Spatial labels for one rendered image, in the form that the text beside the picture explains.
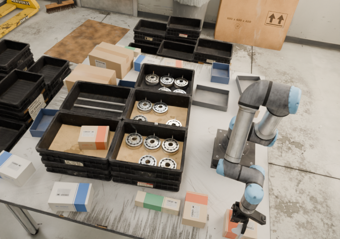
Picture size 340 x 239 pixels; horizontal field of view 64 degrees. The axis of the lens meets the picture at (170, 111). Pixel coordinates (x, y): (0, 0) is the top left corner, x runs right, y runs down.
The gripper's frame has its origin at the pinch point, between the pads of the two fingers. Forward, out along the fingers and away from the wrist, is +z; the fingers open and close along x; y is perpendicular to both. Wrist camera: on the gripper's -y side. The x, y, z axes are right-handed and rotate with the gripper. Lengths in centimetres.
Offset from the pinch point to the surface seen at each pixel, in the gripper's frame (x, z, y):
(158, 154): -26, -8, 51
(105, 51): -112, -11, 119
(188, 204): -2.8, -2.4, 28.0
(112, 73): -86, -11, 103
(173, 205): -1.2, -1.0, 35.8
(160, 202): -0.7, -1.0, 43.3
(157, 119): -53, -8, 59
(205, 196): -9.7, -2.3, 20.0
